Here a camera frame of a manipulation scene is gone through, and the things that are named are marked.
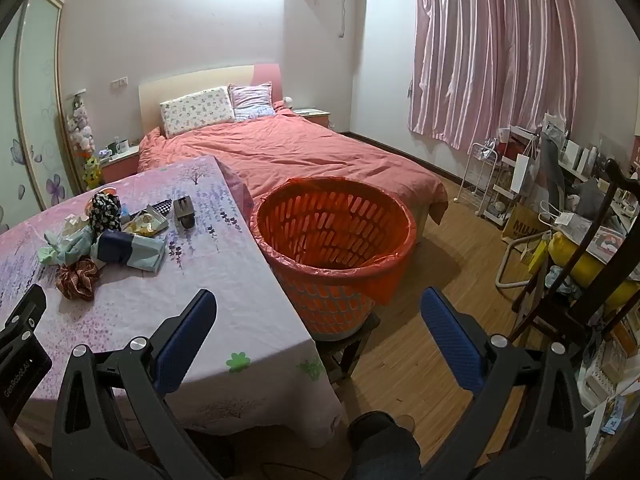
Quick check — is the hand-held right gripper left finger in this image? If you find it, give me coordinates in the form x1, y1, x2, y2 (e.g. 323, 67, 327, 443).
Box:
51, 288, 241, 480

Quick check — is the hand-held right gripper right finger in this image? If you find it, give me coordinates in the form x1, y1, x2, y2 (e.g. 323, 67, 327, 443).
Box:
417, 287, 586, 480

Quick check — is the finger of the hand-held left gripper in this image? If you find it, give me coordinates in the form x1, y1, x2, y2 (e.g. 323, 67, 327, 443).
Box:
0, 284, 47, 350

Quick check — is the light green cloth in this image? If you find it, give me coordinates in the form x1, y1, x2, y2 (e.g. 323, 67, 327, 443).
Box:
44, 227, 96, 266

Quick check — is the navy and teal cloth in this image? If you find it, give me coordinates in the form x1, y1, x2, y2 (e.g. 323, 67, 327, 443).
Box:
90, 230, 166, 275

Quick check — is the black white floral scrunchie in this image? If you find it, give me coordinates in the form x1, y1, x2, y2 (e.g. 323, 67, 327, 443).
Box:
90, 194, 122, 233

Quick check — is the yellow snack wrapper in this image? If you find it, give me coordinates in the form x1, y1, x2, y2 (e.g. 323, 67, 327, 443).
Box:
122, 205, 171, 237

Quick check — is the plastic basket with red liner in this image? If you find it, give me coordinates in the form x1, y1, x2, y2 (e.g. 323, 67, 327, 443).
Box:
248, 176, 418, 343

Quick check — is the dark wooden stool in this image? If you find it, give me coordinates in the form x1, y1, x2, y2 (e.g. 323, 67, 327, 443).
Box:
315, 312, 381, 388

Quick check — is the person's leg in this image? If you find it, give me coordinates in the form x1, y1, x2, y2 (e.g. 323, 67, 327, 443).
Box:
347, 410, 422, 480

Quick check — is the brown paper bag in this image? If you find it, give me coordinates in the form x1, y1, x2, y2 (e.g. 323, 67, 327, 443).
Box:
502, 202, 551, 246

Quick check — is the yellow cushion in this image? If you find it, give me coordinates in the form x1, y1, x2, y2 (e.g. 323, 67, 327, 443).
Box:
547, 232, 640, 306

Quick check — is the white shelf cart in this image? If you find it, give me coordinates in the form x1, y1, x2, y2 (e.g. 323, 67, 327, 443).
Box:
487, 127, 541, 226

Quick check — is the pink nightstand with mugs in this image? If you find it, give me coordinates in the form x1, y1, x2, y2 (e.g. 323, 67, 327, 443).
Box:
100, 146, 141, 183

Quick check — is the dark wooden chair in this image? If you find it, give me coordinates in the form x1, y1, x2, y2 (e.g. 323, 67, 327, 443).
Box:
505, 157, 640, 361

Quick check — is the wardrobe with flower doors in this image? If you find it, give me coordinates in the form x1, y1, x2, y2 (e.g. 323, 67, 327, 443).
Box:
0, 0, 83, 233

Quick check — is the white paper bag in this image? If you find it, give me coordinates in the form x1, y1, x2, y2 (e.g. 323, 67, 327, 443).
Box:
510, 152, 538, 193

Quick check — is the bed with coral duvet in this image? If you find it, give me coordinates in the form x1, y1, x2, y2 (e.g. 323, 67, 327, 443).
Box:
137, 105, 448, 226

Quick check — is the white floral pillow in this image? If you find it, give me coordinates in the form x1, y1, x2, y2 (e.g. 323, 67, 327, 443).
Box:
160, 86, 236, 138

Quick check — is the pink striped pillow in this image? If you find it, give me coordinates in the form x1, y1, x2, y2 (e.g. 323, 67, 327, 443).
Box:
228, 82, 276, 122

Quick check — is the cream and pink headboard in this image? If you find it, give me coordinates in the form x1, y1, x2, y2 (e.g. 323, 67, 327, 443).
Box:
138, 63, 281, 133

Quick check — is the pink striped curtain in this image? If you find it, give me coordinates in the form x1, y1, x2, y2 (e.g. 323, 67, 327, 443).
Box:
407, 0, 593, 151

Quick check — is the air conditioner pipe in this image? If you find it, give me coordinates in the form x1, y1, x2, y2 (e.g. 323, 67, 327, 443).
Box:
339, 0, 363, 38

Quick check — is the white metal tube frame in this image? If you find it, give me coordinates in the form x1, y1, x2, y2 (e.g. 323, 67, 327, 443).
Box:
495, 232, 548, 291

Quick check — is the white wire rack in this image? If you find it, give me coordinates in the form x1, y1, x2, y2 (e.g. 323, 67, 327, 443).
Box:
460, 141, 501, 216

